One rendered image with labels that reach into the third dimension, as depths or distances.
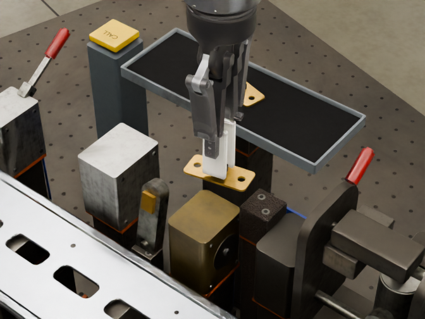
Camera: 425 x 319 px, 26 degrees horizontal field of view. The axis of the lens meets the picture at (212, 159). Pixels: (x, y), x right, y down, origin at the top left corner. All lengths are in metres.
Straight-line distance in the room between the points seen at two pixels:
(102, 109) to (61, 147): 0.42
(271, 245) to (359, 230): 0.17
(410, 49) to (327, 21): 0.34
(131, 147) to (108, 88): 0.21
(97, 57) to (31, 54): 0.77
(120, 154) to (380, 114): 0.88
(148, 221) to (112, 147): 0.13
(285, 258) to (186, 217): 0.16
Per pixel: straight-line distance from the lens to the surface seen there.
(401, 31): 3.64
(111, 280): 1.37
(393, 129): 2.09
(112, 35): 1.54
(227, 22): 0.97
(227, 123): 1.09
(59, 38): 1.61
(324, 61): 2.26
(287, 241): 1.30
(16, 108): 1.58
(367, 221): 1.19
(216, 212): 1.34
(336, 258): 1.20
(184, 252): 1.34
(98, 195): 1.41
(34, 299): 1.36
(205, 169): 1.12
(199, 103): 1.01
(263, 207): 1.32
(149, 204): 1.35
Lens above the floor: 2.05
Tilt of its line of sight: 43 degrees down
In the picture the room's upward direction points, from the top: straight up
